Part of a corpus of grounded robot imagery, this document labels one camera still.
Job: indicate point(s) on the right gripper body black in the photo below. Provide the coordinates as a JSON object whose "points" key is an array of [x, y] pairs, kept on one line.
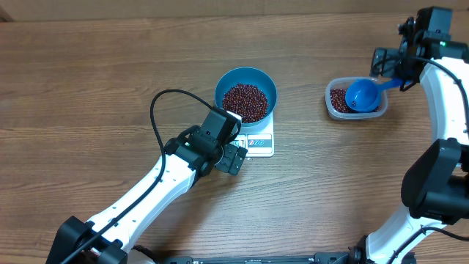
{"points": [[395, 67]]}

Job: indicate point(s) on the blue plastic scoop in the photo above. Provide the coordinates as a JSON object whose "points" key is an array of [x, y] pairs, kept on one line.
{"points": [[364, 95]]}

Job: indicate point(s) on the red beans in bowl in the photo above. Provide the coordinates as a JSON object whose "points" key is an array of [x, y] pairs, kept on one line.
{"points": [[247, 101]]}

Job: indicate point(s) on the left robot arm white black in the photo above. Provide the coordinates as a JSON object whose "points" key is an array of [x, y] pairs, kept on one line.
{"points": [[109, 237]]}

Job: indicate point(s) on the clear plastic container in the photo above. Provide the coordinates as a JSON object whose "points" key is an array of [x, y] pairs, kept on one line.
{"points": [[344, 83]]}

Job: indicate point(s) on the blue bowl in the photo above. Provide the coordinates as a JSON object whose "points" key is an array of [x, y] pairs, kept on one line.
{"points": [[247, 75]]}

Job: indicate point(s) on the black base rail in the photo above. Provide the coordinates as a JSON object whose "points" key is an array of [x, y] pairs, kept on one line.
{"points": [[318, 258]]}

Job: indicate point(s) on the white kitchen scale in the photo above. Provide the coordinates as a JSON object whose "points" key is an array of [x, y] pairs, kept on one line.
{"points": [[258, 138]]}

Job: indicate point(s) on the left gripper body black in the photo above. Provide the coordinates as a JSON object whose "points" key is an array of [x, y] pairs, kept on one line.
{"points": [[230, 162]]}

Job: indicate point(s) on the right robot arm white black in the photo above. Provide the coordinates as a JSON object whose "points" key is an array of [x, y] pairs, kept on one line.
{"points": [[432, 196]]}

